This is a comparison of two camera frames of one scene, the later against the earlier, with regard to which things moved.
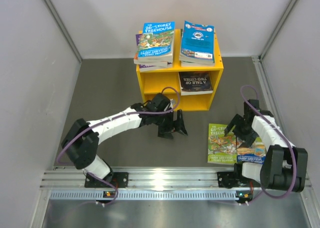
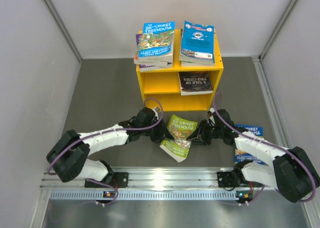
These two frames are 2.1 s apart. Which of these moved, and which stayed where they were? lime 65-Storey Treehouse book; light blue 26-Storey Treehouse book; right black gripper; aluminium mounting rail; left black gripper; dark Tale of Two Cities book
Moved: right black gripper; lime 65-Storey Treehouse book; left black gripper
Stayed: dark Tale of Two Cities book; light blue 26-Storey Treehouse book; aluminium mounting rail
